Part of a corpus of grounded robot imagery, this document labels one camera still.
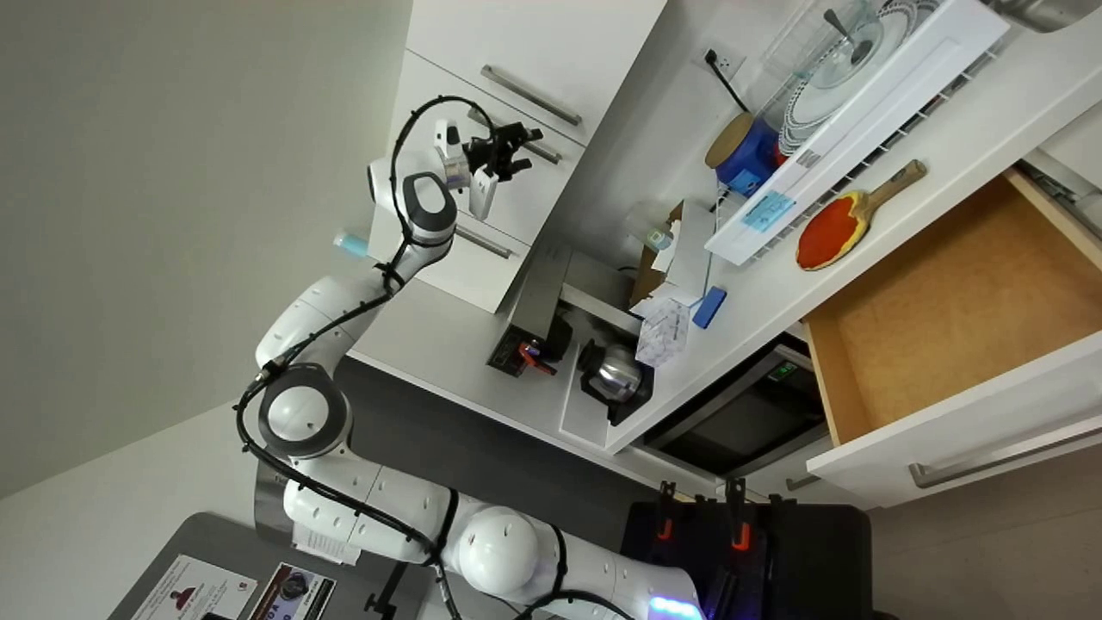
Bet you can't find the patterned white plate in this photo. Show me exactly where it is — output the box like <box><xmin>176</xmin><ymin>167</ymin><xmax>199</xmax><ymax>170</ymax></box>
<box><xmin>777</xmin><ymin>0</ymin><xmax>944</xmax><ymax>158</ymax></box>

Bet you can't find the glass pot lid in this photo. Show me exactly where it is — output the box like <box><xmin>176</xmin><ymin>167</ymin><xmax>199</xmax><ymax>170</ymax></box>
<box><xmin>806</xmin><ymin>0</ymin><xmax>888</xmax><ymax>92</ymax></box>

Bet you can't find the orange black clamp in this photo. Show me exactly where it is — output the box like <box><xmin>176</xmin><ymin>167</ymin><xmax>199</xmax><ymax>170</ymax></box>
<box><xmin>724</xmin><ymin>477</ymin><xmax>751</xmax><ymax>554</ymax></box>
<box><xmin>655</xmin><ymin>480</ymin><xmax>678</xmax><ymax>545</ymax></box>

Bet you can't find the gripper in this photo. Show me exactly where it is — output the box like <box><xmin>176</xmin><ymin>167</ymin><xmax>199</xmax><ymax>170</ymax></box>
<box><xmin>463</xmin><ymin>122</ymin><xmax>546</xmax><ymax>183</ymax></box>

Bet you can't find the black cable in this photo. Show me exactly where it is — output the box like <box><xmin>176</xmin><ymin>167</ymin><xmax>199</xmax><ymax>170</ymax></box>
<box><xmin>704</xmin><ymin>50</ymin><xmax>752</xmax><ymax>115</ymax></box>

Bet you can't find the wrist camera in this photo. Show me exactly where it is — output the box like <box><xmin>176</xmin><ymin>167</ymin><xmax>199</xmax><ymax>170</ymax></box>
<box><xmin>468</xmin><ymin>166</ymin><xmax>500</xmax><ymax>222</ymax></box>

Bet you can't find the blue rectangular block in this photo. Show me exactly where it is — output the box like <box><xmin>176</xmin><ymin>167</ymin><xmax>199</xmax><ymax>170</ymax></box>
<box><xmin>691</xmin><ymin>286</ymin><xmax>728</xmax><ymax>331</ymax></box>

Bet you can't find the grey metal appliance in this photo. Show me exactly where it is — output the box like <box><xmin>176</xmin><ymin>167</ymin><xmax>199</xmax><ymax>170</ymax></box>
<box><xmin>486</xmin><ymin>245</ymin><xmax>642</xmax><ymax>381</ymax></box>

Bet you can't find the black oven door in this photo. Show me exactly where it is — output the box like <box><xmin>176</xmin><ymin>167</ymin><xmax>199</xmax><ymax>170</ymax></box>
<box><xmin>641</xmin><ymin>344</ymin><xmax>834</xmax><ymax>480</ymax></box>

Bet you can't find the white wall cabinet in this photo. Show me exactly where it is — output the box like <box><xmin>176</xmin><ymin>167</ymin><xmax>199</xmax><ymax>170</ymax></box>
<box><xmin>367</xmin><ymin>0</ymin><xmax>670</xmax><ymax>315</ymax></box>

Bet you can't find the grey table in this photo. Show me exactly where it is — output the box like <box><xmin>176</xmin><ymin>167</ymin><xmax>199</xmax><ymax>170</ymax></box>
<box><xmin>105</xmin><ymin>511</ymin><xmax>436</xmax><ymax>620</ymax></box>

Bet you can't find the wire dish rack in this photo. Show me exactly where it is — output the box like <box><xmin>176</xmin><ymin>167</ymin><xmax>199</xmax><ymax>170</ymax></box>
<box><xmin>704</xmin><ymin>0</ymin><xmax>1012</xmax><ymax>268</ymax></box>

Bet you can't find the white wall socket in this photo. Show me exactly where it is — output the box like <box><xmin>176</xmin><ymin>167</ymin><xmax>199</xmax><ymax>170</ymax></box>
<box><xmin>694</xmin><ymin>45</ymin><xmax>746</xmax><ymax>80</ymax></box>

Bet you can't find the red table tennis paddle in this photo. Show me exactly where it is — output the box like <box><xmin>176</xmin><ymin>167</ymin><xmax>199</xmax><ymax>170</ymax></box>
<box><xmin>795</xmin><ymin>158</ymin><xmax>930</xmax><ymax>273</ymax></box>

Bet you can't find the white flat organizer box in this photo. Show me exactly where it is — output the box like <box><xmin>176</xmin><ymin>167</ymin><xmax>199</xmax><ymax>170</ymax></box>
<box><xmin>704</xmin><ymin>0</ymin><xmax>1012</xmax><ymax>267</ymax></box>

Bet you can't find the white cabinet door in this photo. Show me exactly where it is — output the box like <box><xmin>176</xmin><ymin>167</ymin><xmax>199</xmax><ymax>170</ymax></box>
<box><xmin>367</xmin><ymin>50</ymin><xmax>588</xmax><ymax>315</ymax></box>
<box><xmin>405</xmin><ymin>0</ymin><xmax>670</xmax><ymax>149</ymax></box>

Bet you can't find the clear plastic container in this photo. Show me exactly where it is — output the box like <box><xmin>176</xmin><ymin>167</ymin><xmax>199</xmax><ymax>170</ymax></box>
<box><xmin>635</xmin><ymin>296</ymin><xmax>691</xmax><ymax>370</ymax></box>

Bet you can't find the brown cardboard box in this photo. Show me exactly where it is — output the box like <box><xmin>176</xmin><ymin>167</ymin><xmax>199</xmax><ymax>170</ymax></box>
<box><xmin>628</xmin><ymin>201</ymin><xmax>686</xmax><ymax>309</ymax></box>

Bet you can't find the black steel kettle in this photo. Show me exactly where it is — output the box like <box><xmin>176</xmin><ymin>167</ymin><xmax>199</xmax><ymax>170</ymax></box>
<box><xmin>575</xmin><ymin>339</ymin><xmax>656</xmax><ymax>428</ymax></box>

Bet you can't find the silver cabinet door handle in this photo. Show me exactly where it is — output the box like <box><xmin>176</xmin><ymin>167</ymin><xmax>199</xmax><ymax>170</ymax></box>
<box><xmin>453</xmin><ymin>223</ymin><xmax>516</xmax><ymax>261</ymax></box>
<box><xmin>480</xmin><ymin>64</ymin><xmax>584</xmax><ymax>127</ymax></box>
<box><xmin>467</xmin><ymin>107</ymin><xmax>564</xmax><ymax>166</ymax></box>

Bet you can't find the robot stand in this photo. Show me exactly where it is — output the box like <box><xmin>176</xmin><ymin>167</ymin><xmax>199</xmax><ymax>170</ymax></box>
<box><xmin>619</xmin><ymin>494</ymin><xmax>876</xmax><ymax>620</ymax></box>

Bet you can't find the white wooden drawer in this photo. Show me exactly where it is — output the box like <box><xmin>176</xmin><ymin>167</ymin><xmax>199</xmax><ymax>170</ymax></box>
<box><xmin>802</xmin><ymin>167</ymin><xmax>1102</xmax><ymax>510</ymax></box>

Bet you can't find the dark printed card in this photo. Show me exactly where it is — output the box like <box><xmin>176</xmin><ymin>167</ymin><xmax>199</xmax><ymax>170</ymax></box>
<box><xmin>246</xmin><ymin>561</ymin><xmax>337</xmax><ymax>620</ymax></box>

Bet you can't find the white paper sheet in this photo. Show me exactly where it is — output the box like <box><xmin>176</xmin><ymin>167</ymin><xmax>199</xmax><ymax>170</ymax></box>
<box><xmin>652</xmin><ymin>198</ymin><xmax>718</xmax><ymax>307</ymax></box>

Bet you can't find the steel sink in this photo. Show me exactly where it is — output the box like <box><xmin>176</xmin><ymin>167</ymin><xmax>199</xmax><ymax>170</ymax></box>
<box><xmin>981</xmin><ymin>0</ymin><xmax>1102</xmax><ymax>35</ymax></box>

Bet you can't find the blue canister with cork lid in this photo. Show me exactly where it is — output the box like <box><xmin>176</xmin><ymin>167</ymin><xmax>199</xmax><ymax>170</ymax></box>
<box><xmin>704</xmin><ymin>112</ymin><xmax>786</xmax><ymax>199</ymax></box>

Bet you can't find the steel cylinder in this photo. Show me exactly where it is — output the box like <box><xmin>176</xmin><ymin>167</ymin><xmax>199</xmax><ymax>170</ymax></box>
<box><xmin>252</xmin><ymin>462</ymin><xmax>298</xmax><ymax>545</ymax></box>

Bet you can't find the printed paper sheet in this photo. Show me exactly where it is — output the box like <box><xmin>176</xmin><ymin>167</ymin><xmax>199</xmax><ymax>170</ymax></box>
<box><xmin>129</xmin><ymin>554</ymin><xmax>259</xmax><ymax>620</ymax></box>

